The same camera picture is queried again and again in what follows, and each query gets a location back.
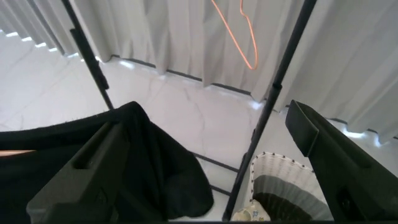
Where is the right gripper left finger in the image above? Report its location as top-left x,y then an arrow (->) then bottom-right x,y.
26,123 -> 131,222

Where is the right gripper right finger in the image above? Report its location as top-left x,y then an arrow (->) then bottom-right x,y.
285,100 -> 398,222

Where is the pink clothes hanger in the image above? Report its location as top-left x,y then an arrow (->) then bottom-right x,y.
210,0 -> 259,71
0,149 -> 37,157

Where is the black T-shirt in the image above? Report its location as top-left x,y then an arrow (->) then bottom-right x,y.
0,101 -> 215,222

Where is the white laundry basket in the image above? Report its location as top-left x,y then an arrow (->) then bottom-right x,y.
248,151 -> 335,222

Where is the black clothes rack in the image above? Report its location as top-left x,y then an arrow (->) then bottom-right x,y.
60,0 -> 318,222

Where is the cream printed garment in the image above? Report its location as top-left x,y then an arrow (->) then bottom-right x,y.
231,198 -> 271,222

